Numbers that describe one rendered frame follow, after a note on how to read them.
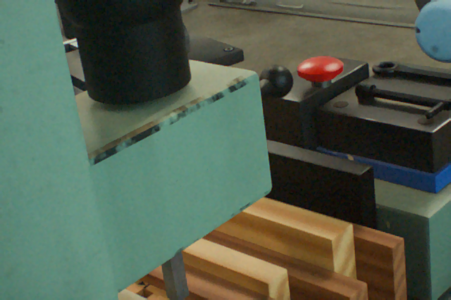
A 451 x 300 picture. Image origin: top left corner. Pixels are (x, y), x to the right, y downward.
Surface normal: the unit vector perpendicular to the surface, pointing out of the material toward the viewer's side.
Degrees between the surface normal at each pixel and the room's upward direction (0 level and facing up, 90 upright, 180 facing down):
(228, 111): 90
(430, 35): 90
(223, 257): 0
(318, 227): 0
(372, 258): 90
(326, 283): 0
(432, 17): 90
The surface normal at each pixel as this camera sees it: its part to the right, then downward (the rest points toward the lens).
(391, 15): -0.65, 0.40
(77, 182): 0.74, 0.19
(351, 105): -0.13, -0.90
